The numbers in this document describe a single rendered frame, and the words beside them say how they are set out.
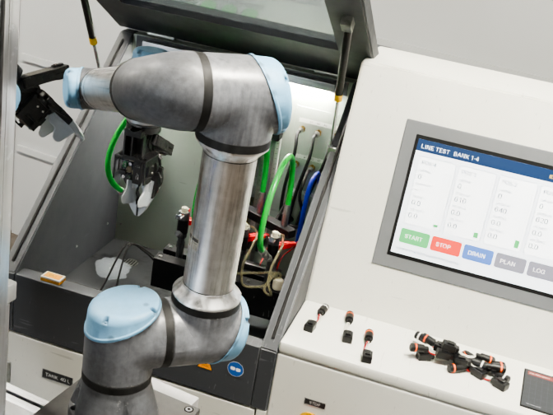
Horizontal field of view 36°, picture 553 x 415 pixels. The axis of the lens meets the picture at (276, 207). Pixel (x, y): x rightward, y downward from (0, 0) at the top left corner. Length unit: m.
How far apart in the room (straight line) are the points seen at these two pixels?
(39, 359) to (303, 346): 0.68
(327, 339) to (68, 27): 2.42
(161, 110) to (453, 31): 2.15
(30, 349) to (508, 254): 1.17
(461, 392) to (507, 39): 1.65
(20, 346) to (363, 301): 0.85
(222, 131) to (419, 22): 2.09
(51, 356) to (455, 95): 1.15
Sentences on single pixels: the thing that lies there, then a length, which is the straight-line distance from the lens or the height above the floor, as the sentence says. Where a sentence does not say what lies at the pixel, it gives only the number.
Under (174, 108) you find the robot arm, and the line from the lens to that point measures 1.21.
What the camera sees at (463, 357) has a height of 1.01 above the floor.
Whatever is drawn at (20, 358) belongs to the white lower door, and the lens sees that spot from 2.24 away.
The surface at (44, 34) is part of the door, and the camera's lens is 4.09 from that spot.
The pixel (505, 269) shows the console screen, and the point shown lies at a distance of 2.03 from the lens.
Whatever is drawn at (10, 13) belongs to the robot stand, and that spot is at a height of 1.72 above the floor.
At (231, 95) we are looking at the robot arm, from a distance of 1.22.
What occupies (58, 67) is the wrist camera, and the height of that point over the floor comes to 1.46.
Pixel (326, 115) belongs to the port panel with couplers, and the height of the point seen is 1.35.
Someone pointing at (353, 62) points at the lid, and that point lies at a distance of 2.13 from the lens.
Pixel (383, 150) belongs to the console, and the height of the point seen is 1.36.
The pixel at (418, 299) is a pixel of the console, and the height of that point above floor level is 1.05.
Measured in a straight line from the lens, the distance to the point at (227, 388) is 2.01.
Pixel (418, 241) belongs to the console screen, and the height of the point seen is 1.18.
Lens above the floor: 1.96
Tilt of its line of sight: 22 degrees down
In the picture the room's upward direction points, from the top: 10 degrees clockwise
